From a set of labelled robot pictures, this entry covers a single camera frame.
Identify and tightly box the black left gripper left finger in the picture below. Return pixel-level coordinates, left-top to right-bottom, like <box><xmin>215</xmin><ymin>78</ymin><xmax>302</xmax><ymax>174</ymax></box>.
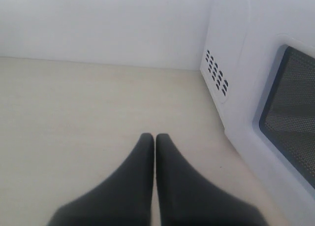
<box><xmin>48</xmin><ymin>133</ymin><xmax>155</xmax><ymax>226</ymax></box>

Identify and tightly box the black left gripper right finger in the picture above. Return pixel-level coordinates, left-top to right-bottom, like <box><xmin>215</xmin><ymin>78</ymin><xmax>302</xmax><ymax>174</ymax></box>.
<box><xmin>156</xmin><ymin>133</ymin><xmax>268</xmax><ymax>226</ymax></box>

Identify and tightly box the white microwave oven body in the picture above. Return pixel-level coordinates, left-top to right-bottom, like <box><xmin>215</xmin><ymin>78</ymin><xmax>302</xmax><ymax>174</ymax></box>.
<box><xmin>200</xmin><ymin>0</ymin><xmax>251</xmax><ymax>124</ymax></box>

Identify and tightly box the white microwave door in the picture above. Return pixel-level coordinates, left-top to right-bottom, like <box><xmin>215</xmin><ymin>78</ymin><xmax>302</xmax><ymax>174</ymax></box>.
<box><xmin>226</xmin><ymin>0</ymin><xmax>315</xmax><ymax>199</ymax></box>

